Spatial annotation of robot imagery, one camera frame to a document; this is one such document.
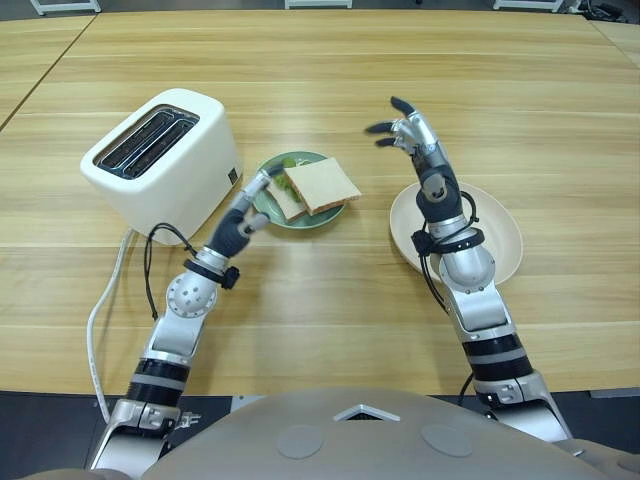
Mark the green plate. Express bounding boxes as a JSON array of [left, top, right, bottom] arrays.
[[251, 151, 348, 232]]

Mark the cream plate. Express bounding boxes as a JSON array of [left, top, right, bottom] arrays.
[[389, 180, 524, 289]]

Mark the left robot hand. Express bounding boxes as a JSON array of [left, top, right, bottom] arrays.
[[199, 166, 285, 269]]

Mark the robot body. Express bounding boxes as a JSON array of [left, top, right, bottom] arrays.
[[144, 386, 604, 480]]

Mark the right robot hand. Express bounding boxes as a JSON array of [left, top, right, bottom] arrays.
[[366, 96, 470, 237]]

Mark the black cable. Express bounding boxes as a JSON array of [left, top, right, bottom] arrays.
[[418, 191, 482, 316], [143, 222, 197, 321]]

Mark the green lettuce leaf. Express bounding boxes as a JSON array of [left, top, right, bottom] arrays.
[[272, 156, 307, 202]]

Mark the cream toaster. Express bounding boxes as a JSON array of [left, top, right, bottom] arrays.
[[79, 88, 245, 247]]

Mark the white cord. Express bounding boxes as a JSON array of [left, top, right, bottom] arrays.
[[86, 228, 137, 422]]

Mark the bread slice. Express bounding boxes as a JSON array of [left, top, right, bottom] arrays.
[[282, 156, 363, 218], [263, 178, 308, 224]]

